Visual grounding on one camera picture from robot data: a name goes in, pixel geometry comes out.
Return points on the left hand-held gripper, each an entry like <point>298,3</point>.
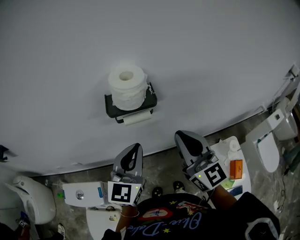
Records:
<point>120,193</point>

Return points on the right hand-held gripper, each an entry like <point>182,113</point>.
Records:
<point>214,175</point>

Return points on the white cardboard tube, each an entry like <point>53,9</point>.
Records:
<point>137,118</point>

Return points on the white toilet paper roll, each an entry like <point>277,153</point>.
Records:
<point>127,93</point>

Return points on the person's left forearm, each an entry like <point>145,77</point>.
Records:
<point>126,222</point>

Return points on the person's right forearm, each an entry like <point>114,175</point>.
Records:
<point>222,195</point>

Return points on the white toilet with flush button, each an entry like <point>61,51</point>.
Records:
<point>79,194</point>

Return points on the white toilet with oval lid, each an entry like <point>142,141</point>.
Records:
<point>269,152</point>

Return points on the white rounded toilet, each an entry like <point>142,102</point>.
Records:
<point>35,199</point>

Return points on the black smiley slipper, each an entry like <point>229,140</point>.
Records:
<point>157,191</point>
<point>179,186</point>

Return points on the small tissue roll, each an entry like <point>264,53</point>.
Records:
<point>233,146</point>

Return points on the orange box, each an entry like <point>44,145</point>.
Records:
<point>236,170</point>

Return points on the green flat packet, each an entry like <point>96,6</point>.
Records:
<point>227,184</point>

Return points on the small yellow tag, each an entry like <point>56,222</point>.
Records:
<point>113,218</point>

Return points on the blue flat packet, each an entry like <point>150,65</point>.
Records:
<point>236,190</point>

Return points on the small green object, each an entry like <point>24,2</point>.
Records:
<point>60,195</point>

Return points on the black printed t-shirt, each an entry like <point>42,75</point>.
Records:
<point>211,225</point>

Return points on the metal angle valve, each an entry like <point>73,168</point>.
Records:
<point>47,183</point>

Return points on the black wall paper holder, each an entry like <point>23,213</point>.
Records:
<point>150,99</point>

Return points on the small wall bracket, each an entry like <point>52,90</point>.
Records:
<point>3,152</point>

